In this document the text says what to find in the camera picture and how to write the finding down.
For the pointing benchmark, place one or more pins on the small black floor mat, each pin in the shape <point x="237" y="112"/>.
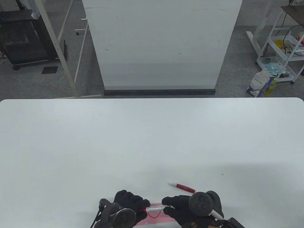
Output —
<point x="49" y="70"/>

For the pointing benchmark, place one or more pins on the red glitter glue pen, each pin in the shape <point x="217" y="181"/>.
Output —
<point x="184" y="187"/>

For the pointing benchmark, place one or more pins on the large white partition board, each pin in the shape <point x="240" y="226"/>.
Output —
<point x="161" y="47"/>

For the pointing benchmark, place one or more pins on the yellow-green bottle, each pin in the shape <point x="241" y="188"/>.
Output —
<point x="270" y="89"/>

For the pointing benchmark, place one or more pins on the white plastic bag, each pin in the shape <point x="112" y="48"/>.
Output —
<point x="257" y="82"/>

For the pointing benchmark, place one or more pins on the yellow item on cart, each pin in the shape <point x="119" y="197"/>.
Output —
<point x="280" y="44"/>

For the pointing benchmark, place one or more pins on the white flat post stand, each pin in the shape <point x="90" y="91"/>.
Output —
<point x="57" y="45"/>

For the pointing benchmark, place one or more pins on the pink heart outline paper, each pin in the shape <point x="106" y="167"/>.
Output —
<point x="163" y="217"/>

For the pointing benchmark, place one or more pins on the white marker with red cap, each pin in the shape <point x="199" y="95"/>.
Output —
<point x="156" y="208"/>

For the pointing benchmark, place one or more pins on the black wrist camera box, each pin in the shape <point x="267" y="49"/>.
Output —
<point x="235" y="224"/>

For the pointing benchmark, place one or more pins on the black partition base bar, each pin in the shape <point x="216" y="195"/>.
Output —
<point x="159" y="92"/>

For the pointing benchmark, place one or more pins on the white tube frame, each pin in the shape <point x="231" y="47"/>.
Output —
<point x="80" y="54"/>

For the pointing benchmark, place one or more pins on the person's right hand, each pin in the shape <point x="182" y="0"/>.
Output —
<point x="179" y="206"/>

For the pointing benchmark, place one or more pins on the white table leg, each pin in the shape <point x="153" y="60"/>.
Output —
<point x="251" y="39"/>

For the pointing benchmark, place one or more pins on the black and white controller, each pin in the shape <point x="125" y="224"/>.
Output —
<point x="200" y="204"/>
<point x="123" y="218"/>

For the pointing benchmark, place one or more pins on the brown tabletop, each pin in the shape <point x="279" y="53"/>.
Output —
<point x="295" y="14"/>

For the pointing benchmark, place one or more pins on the white utility cart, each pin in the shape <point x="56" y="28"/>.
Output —
<point x="280" y="52"/>

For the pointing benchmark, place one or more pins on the person's left hand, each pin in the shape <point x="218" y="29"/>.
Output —
<point x="128" y="199"/>

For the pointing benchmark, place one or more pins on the black cabinet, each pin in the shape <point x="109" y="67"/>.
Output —
<point x="23" y="40"/>

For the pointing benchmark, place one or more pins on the blue face masks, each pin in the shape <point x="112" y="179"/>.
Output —
<point x="273" y="66"/>

